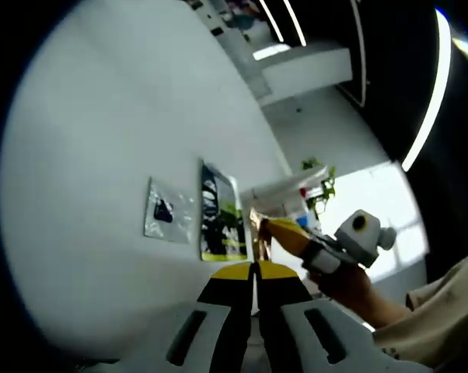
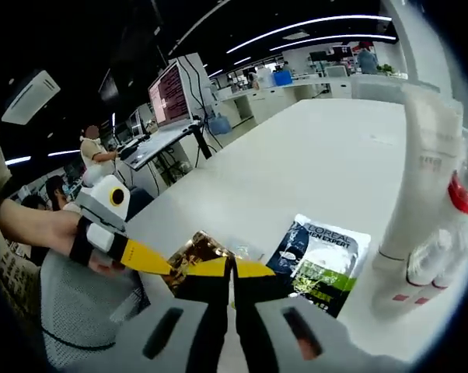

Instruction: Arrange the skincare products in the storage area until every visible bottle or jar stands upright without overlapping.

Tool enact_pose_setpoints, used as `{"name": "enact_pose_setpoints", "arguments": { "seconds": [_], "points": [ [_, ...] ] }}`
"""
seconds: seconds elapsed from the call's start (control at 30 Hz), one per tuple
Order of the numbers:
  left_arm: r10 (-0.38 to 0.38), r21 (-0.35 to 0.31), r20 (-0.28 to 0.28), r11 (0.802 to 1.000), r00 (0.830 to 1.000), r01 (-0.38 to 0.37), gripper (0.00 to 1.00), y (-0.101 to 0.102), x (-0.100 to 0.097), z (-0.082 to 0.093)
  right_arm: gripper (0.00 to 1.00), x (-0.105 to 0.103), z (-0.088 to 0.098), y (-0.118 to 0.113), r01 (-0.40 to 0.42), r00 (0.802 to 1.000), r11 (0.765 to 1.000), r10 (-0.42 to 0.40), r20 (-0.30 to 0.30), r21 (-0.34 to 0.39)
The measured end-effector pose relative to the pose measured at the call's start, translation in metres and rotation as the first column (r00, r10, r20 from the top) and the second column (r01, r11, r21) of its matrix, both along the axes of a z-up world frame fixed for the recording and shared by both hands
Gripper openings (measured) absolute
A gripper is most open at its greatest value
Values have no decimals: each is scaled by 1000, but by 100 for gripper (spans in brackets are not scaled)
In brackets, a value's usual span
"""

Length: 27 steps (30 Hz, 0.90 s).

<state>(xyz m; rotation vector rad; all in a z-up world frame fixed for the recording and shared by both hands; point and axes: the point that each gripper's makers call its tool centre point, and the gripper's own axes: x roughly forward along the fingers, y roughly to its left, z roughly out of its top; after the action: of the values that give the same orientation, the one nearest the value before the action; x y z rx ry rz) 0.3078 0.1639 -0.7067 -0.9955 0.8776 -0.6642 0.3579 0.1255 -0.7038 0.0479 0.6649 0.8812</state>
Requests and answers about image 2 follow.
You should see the large white skincare tube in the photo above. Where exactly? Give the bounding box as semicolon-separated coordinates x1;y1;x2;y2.
369;91;464;323

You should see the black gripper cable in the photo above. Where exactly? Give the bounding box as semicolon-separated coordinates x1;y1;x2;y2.
41;325;117;350

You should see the white background counter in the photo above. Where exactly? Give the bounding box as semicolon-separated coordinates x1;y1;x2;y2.
214;71;410;125

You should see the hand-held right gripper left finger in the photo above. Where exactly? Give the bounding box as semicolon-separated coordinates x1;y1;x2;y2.
61;256;235;373

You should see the person's beige printed shirt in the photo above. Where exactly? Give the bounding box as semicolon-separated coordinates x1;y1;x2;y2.
0;92;44;327

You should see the small clear skincare sachet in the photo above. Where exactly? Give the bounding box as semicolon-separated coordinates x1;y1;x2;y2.
232;242;266;262

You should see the gold skincare sachet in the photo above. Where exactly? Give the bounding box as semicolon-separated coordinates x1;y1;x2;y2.
166;229;239;298

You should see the white laptop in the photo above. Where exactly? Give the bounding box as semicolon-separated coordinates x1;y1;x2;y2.
120;60;202;172

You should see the person's left hand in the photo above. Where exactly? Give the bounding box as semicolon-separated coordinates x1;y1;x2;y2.
57;209;126;277

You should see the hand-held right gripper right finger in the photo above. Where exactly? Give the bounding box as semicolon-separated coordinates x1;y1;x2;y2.
233;259;409;373

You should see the white mesh office chair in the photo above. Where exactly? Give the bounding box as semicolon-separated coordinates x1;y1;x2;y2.
37;248;153;370

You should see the white skincare bottle clear cap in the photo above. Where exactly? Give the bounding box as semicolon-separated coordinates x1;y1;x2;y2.
389;228;452;315
416;223;468;312

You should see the red collar skincare pump bottle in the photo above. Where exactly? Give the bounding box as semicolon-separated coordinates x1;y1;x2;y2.
431;147;468;288

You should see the blue water jug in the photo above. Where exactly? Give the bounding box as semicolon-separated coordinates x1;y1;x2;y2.
209;112;232;136

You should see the black green skincare sachet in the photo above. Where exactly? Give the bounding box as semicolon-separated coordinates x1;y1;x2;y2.
265;213;372;319

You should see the long ceiling light strip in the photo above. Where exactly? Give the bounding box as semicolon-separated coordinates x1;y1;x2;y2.
225;14;393;54
269;33;397;52

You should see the ceiling air conditioner unit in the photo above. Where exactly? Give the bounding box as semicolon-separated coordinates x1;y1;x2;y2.
0;69;62;126

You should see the blue storage bin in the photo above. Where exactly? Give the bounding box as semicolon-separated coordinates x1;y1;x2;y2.
272;69;294;87

